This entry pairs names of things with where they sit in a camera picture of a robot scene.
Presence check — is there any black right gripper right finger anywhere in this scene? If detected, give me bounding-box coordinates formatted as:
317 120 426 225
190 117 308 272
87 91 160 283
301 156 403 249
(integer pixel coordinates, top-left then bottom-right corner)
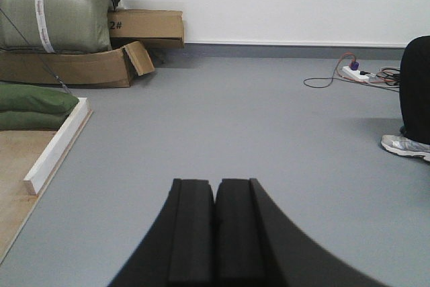
215 179 383 286

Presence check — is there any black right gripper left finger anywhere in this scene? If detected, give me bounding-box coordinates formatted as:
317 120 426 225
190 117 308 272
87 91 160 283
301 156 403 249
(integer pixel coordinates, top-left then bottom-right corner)
110 179 214 286

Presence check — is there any white wooden edge strip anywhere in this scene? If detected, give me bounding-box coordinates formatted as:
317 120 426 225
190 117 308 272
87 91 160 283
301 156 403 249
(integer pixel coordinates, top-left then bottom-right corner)
23 97 93 196

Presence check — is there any plywood floor platform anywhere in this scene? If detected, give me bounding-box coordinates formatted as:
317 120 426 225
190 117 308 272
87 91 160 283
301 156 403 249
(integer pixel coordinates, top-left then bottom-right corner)
0 108 94 264

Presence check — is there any open flat cardboard box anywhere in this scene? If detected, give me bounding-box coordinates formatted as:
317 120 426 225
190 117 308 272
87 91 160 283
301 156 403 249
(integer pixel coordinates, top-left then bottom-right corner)
1 41 155 87

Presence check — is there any white power strip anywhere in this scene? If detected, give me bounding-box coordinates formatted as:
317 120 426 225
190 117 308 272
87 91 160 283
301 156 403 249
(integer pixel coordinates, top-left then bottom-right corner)
341 66 370 83

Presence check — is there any purple plug adapter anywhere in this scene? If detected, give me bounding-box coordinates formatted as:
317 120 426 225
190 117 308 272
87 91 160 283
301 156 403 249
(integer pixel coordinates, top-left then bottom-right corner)
349 60 359 71

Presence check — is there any lower green sandbag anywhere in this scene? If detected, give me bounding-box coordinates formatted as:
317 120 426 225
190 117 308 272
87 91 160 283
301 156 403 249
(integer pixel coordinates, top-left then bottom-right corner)
1 111 71 130

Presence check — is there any green sandbag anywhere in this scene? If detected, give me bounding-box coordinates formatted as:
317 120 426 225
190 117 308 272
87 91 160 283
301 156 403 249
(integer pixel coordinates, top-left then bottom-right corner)
1 111 71 130
1 84 79 114

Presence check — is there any closed cardboard box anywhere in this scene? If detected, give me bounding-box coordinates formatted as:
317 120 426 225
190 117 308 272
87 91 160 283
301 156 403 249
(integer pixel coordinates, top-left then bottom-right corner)
108 9 185 48

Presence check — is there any upper green sandbag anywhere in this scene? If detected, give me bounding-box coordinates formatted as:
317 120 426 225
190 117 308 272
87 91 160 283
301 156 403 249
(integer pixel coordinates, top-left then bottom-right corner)
1 84 79 114

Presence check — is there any seated person in black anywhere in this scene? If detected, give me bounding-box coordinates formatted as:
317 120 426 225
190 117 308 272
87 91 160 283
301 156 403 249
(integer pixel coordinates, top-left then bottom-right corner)
400 36 429 145

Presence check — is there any large olive woven sack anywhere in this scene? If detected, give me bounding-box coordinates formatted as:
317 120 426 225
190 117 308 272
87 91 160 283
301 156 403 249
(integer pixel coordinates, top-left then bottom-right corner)
1 0 112 53

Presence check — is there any grey sneaker nearer wall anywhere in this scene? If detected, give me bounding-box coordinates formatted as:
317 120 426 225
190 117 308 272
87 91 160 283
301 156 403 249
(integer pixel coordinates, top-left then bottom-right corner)
380 134 429 162

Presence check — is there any thin looping brown cable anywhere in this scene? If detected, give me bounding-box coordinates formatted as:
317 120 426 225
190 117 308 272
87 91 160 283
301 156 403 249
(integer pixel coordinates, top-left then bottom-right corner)
303 52 357 89

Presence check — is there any far thin rope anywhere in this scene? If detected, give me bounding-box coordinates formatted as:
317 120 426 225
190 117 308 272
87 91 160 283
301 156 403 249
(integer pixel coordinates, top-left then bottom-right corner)
0 9 73 96

